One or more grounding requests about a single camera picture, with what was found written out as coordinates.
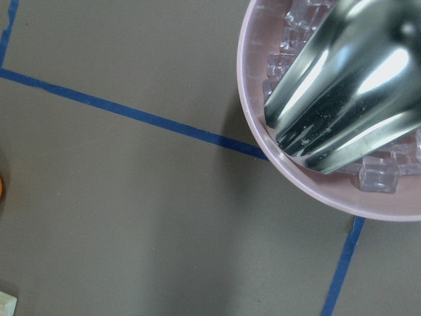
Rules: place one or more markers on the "bamboo cutting board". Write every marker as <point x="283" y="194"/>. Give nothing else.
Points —
<point x="7" y="304"/>

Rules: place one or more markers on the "metal scoop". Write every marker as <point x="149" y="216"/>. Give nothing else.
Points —
<point x="353" y="88"/>

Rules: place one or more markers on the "orange fruit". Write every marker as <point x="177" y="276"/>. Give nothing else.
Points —
<point x="1" y="188"/>

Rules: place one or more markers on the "clear ice cube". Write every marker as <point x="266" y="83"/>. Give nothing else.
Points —
<point x="378" y="175"/>

